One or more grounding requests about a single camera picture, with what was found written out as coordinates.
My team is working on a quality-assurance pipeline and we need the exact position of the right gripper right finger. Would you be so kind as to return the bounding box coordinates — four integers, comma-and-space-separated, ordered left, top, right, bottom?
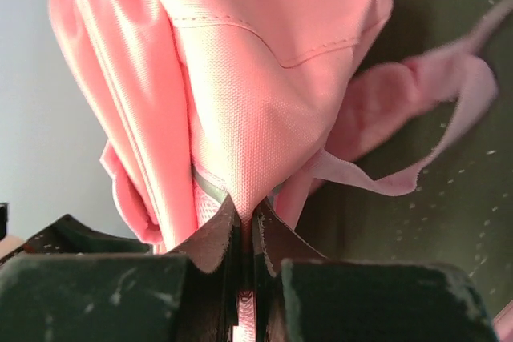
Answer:
252, 201, 499, 342

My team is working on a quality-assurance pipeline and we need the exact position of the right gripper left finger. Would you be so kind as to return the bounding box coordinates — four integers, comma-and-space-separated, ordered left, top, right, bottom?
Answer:
1, 198, 240, 341

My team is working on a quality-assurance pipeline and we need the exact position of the pink student backpack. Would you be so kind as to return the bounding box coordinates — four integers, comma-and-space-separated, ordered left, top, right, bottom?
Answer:
49, 0, 512, 253

